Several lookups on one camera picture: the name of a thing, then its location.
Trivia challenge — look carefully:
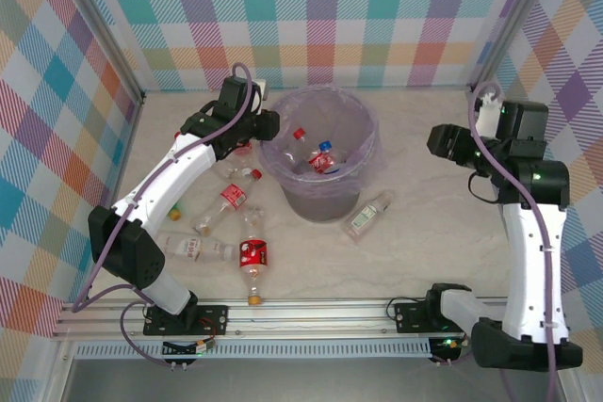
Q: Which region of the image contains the red label cola bottle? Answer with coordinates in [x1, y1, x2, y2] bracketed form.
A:
[286, 126, 315, 172]
[308, 150, 338, 175]
[190, 169, 264, 237]

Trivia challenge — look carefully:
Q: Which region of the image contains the clear unlabelled plastic bottle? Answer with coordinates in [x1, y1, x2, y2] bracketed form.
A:
[214, 156, 253, 183]

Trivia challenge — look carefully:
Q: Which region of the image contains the blue label water bottle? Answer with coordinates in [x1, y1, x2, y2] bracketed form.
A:
[318, 139, 350, 175]

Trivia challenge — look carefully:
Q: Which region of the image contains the clear bottle green white label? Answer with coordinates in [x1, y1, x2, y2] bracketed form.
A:
[341, 189, 395, 243]

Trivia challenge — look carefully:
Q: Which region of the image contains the large red black label bottle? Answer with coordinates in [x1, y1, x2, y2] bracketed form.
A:
[237, 206, 271, 307]

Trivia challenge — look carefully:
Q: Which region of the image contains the clear bottle white red label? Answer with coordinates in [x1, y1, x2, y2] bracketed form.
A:
[157, 232, 237, 265]

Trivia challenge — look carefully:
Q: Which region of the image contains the purple plastic bin liner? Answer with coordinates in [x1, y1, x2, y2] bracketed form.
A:
[256, 87, 382, 197]

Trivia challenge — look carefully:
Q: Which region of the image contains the grey mesh waste bin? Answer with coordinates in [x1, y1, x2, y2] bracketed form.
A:
[257, 88, 381, 223]

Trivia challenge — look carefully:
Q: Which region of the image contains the black yellow power connector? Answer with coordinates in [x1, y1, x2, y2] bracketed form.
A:
[162, 338, 218, 358]
[429, 335, 472, 362]

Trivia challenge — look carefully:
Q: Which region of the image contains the grey metal shelf panel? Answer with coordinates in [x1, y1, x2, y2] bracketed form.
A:
[60, 357, 566, 402]

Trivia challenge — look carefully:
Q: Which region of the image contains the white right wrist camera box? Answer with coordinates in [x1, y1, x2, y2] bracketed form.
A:
[473, 90, 503, 140]

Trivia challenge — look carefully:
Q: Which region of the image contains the thin black right gripper wire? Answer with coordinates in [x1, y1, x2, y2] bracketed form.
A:
[467, 171, 500, 205]

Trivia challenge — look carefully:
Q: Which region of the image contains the aluminium side rail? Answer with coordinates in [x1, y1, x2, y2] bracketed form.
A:
[468, 86, 595, 342]
[84, 93, 147, 302]

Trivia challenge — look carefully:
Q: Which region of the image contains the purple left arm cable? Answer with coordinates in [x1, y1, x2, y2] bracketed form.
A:
[71, 62, 252, 369]

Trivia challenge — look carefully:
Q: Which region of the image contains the aluminium frame post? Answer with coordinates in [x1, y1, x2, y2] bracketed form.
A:
[55, 0, 146, 105]
[468, 0, 564, 95]

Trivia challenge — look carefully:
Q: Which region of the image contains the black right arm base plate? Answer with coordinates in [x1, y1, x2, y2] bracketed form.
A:
[393, 300, 465, 335]

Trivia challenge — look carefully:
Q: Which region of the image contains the aluminium front rail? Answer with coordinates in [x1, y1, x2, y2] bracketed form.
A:
[50, 297, 572, 343]

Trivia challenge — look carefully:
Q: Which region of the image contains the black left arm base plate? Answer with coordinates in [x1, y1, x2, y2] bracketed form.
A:
[143, 303, 230, 337]

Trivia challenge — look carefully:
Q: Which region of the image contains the slotted grey cable duct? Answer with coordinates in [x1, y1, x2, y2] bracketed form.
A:
[73, 338, 433, 361]

